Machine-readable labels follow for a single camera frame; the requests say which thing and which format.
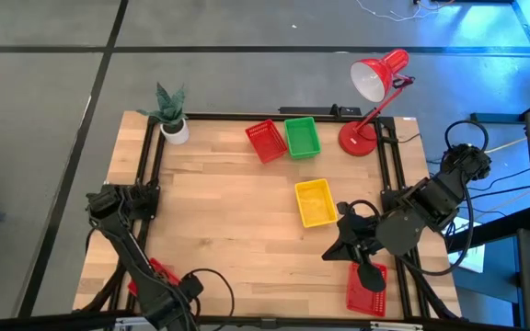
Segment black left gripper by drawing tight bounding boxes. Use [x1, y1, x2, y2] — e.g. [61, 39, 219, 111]
[143, 275, 204, 331]

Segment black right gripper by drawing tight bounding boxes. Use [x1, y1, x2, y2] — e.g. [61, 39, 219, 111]
[322, 200, 387, 294]

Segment red plastic basket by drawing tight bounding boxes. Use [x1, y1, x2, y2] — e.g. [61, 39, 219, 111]
[244, 119, 289, 166]
[345, 261, 388, 318]
[127, 257, 182, 298]

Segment yellow plastic basket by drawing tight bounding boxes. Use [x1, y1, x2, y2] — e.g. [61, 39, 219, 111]
[294, 177, 339, 229]

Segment green plastic basket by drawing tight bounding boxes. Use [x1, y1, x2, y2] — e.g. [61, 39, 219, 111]
[283, 116, 322, 161]

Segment black aluminium crossbar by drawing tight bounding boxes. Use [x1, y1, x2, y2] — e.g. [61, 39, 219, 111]
[0, 311, 530, 331]

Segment red desk lamp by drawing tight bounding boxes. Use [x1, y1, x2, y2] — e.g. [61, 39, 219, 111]
[337, 48, 416, 158]

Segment black power strip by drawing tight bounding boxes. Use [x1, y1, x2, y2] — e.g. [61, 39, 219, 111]
[278, 105, 363, 117]

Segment white plant pot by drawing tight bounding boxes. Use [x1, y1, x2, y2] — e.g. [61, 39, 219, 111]
[159, 118, 190, 146]

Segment artificial green plant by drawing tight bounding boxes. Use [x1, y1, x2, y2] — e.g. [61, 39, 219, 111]
[136, 81, 188, 129]

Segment black metal floor bar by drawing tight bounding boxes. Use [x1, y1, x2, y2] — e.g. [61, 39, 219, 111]
[470, 86, 530, 124]

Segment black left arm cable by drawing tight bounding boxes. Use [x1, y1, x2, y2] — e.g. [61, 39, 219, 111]
[179, 268, 236, 330]

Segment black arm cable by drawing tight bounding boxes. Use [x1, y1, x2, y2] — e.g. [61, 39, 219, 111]
[396, 119, 490, 278]
[179, 268, 236, 330]

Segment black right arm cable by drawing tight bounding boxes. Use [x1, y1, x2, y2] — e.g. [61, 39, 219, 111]
[396, 119, 490, 278]

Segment black lamp cable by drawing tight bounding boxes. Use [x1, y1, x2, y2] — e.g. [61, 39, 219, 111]
[396, 131, 423, 144]

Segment black table frame rails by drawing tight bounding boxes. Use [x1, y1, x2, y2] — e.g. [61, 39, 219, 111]
[108, 112, 459, 323]

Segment white floor cable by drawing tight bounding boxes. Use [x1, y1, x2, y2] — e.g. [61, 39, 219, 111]
[354, 0, 457, 23]

